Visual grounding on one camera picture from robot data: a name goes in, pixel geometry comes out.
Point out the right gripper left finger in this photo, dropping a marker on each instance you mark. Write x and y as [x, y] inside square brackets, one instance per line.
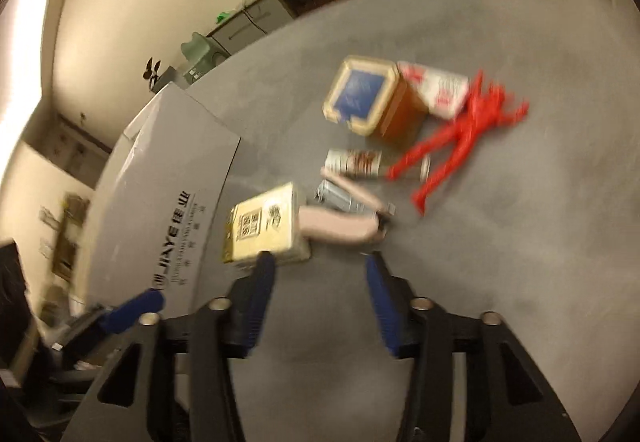
[250, 298]

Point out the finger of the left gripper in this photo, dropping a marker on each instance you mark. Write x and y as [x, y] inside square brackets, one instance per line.
[124, 316]

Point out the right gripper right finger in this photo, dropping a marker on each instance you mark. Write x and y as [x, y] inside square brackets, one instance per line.
[391, 297]

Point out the cream tissue pack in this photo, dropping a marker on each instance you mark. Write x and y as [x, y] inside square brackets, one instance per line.
[266, 222]

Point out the white cardboard box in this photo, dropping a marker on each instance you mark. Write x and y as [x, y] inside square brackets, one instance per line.
[148, 221]

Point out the silver blue foil packet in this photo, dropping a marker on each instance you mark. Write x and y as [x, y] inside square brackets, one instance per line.
[331, 195]

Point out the small clear tube bottle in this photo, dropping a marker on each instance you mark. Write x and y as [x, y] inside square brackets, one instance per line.
[371, 164]

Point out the gold square tin blue lid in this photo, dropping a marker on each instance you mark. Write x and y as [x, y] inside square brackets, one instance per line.
[374, 100]

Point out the red white carton box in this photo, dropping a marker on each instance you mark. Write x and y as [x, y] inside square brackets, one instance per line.
[443, 94]

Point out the red plastic figure toy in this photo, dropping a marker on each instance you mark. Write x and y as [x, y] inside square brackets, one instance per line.
[483, 111]

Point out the white pot black plant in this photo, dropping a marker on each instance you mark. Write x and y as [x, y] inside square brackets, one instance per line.
[155, 77]

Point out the green plastic stool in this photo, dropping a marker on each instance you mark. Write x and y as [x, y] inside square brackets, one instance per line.
[202, 53]

